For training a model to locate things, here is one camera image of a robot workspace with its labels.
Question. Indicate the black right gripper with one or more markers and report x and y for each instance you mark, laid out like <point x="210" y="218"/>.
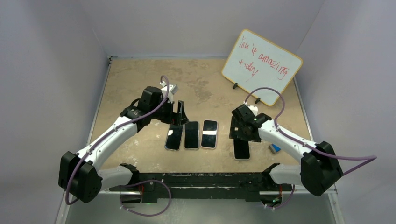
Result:
<point x="235" y="124"/>

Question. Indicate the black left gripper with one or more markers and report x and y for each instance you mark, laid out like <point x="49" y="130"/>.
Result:
<point x="173" y="118"/>

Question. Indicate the frosted clear phone case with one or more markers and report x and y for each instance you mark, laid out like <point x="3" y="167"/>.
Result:
<point x="241" y="159"/>

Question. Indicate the black phone with white reflection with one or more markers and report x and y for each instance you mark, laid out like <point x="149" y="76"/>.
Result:
<point x="191" y="135"/>

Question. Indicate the pink phone case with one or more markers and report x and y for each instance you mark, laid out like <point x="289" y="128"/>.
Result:
<point x="216" y="136"/>

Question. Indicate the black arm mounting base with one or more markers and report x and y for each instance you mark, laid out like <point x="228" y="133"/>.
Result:
<point x="248" y="186"/>

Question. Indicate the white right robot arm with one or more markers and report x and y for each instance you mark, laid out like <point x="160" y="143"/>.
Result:
<point x="318" y="169"/>

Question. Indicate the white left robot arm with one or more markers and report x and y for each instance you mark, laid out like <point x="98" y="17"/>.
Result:
<point x="80" y="173"/>

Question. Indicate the blue white eraser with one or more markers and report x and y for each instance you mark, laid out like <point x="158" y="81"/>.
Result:
<point x="274" y="149"/>

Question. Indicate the yellow framed whiteboard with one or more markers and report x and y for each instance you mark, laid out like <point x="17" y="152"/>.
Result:
<point x="260" y="67"/>

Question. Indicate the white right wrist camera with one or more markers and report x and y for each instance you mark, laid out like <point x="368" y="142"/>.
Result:
<point x="253" y="109"/>

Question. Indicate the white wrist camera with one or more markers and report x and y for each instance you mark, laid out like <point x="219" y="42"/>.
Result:
<point x="172" y="90"/>
<point x="253" y="109"/>

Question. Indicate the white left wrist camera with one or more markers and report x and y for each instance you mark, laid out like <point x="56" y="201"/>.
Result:
<point x="172" y="90"/>

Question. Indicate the aluminium table frame rail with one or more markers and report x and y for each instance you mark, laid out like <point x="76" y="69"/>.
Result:
<point x="63" y="207"/>

